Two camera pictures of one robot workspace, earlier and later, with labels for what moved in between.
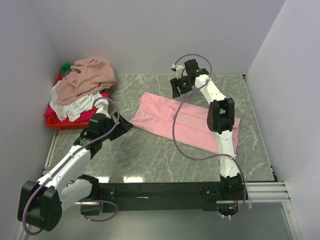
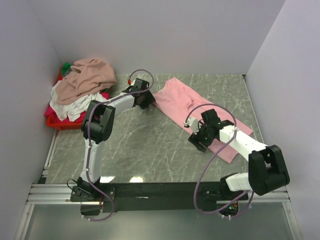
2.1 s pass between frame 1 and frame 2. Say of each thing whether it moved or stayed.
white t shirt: stayed
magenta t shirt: stayed
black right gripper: moved
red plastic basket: stayed
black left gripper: moved
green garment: stayed
